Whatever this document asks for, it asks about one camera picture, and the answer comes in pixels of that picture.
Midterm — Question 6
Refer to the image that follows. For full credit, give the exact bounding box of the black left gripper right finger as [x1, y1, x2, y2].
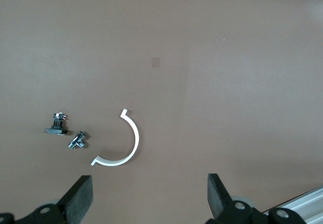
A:
[206, 173, 306, 224]

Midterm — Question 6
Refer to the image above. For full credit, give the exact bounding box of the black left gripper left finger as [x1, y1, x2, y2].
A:
[0, 175, 94, 224]

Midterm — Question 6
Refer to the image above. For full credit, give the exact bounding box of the small metal fitting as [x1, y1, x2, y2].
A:
[68, 130, 88, 150]

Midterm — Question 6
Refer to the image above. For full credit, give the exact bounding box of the white drawer cabinet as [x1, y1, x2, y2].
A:
[262, 185, 323, 224]

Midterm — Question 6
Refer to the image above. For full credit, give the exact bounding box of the black flat-head switch part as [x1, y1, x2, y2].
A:
[44, 112, 68, 136]

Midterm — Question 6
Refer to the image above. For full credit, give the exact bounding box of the white half ring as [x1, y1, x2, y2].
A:
[90, 107, 140, 167]

